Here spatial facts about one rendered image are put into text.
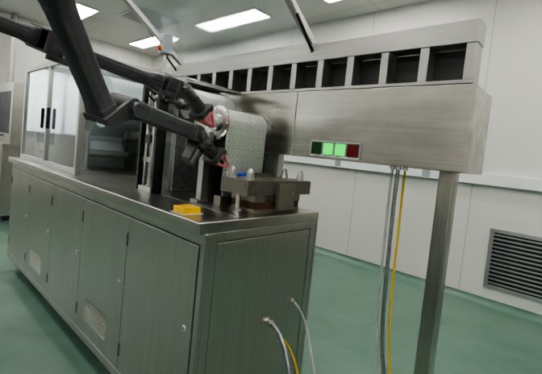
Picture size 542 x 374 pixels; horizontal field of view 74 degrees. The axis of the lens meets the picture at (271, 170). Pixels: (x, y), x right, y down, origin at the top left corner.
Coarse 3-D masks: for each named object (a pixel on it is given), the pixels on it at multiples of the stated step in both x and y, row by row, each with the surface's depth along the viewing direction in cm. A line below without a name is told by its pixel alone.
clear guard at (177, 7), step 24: (144, 0) 199; (168, 0) 190; (192, 0) 180; (216, 0) 172; (240, 0) 165; (264, 0) 158; (168, 24) 208; (192, 24) 197; (216, 24) 187; (240, 24) 178; (264, 24) 170; (288, 24) 163; (192, 48) 216; (216, 48) 205; (240, 48) 194; (264, 48) 185
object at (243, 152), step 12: (228, 144) 151; (240, 144) 157; (252, 144) 162; (264, 144) 167; (228, 156) 152; (240, 156) 157; (252, 156) 163; (228, 168) 153; (240, 168) 158; (252, 168) 164
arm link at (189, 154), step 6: (204, 132) 133; (186, 138) 138; (204, 138) 134; (186, 144) 136; (192, 144) 136; (198, 144) 136; (186, 150) 135; (192, 150) 135; (198, 150) 137; (186, 156) 134; (192, 156) 135; (198, 156) 138; (186, 162) 138; (192, 162) 135
